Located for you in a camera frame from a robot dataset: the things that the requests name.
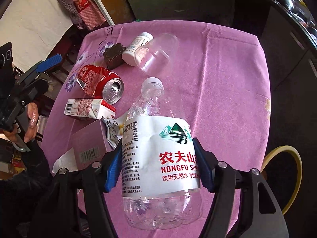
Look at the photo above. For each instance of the white sachet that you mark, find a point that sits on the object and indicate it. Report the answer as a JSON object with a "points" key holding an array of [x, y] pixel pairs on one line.
{"points": [[112, 131]]}

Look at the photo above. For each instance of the white pill bottle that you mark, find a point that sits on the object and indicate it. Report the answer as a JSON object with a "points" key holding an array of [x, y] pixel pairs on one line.
{"points": [[133, 47]]}

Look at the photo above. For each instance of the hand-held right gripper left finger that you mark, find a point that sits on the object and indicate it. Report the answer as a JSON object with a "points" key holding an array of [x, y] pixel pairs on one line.
{"points": [[112, 171]]}

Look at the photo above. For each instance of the pink cardboard box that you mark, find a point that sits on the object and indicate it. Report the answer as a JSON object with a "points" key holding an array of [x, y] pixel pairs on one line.
{"points": [[89, 136]]}

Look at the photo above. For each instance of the pink floral tablecloth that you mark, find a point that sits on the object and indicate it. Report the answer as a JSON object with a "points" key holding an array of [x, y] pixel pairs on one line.
{"points": [[210, 79]]}

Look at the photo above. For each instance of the dark wooden chair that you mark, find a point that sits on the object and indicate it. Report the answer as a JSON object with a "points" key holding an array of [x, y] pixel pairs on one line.
{"points": [[71, 52]]}

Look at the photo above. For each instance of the person's left hand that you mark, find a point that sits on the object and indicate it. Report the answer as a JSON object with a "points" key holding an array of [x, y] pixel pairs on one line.
{"points": [[32, 119]]}

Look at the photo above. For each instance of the clear plastic cup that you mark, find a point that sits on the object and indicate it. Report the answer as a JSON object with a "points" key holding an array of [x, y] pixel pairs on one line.
{"points": [[158, 54]]}

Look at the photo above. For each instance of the clear plastic water bottle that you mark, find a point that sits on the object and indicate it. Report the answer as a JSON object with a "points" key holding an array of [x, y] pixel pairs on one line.
{"points": [[153, 138]]}

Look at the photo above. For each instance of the white drink carton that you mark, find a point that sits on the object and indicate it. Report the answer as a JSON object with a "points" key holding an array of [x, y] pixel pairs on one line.
{"points": [[79, 106]]}

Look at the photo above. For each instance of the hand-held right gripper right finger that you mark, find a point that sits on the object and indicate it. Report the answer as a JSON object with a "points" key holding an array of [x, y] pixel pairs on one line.
{"points": [[203, 168]]}

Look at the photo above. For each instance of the red soda can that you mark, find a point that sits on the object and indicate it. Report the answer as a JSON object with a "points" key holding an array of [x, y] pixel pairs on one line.
{"points": [[91, 76]]}

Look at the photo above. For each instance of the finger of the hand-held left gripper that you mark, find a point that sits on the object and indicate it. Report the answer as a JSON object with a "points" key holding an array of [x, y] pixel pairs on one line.
{"points": [[50, 62], [37, 86]]}

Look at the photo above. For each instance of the wooden door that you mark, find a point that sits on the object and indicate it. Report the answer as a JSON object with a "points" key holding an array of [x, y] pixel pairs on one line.
{"points": [[106, 0]]}

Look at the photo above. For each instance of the small dark brown box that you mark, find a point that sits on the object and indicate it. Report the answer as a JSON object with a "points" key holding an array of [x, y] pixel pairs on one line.
{"points": [[114, 55]]}

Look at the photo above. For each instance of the yellow-rimmed trash bin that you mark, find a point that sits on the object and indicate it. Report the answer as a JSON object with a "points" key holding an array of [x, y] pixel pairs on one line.
{"points": [[298, 168]]}

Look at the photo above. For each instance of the red plaid cloth bag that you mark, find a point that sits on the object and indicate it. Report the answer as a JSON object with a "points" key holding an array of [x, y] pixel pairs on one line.
{"points": [[91, 17]]}

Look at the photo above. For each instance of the olive kitchen cabinet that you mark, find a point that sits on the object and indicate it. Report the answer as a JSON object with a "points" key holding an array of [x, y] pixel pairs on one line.
{"points": [[173, 2]]}

